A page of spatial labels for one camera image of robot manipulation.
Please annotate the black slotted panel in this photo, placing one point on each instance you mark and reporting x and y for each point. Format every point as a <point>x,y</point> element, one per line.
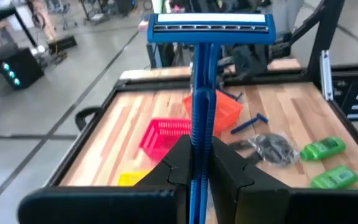
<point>353,93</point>

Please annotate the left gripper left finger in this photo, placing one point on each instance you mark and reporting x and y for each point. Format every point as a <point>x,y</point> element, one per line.
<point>179,168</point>

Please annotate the orange plastic basket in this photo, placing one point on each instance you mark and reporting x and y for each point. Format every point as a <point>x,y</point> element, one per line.
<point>228,113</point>

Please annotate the green travel shampoo bottle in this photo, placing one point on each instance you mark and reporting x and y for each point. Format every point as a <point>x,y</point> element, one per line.
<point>322,148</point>
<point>334,177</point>

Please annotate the black computer with teal lights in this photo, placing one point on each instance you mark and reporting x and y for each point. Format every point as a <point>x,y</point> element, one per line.
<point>23,68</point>

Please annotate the silver aluminium bar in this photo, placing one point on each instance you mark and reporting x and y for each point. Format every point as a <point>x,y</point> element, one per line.
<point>326,74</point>

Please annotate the yellow plastic basket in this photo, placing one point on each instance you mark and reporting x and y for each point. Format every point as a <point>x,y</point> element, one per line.
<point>132,178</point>

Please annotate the blue disposable razor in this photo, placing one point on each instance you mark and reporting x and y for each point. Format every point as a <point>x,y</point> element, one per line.
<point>247,124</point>
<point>202,93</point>
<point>232,95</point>

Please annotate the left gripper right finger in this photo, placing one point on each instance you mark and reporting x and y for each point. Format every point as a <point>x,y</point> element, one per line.
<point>225,174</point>

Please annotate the black shower cap bag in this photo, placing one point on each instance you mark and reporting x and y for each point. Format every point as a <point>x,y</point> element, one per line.
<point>275,149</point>

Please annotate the red plastic basket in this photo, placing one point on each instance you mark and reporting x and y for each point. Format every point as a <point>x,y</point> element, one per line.
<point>163,137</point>

